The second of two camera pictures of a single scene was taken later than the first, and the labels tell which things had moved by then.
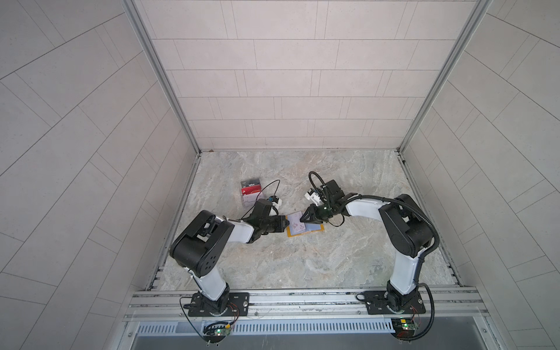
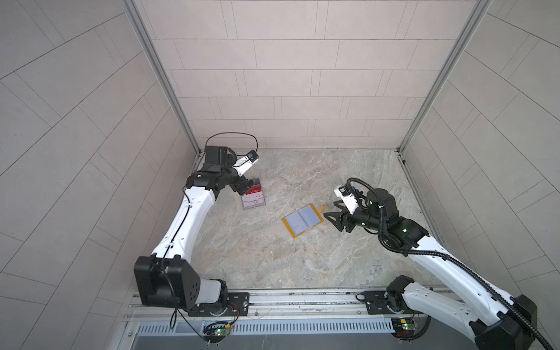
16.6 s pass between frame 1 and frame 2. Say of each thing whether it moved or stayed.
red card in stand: stayed
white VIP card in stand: stayed
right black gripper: moved
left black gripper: moved
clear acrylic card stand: stayed
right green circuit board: stayed
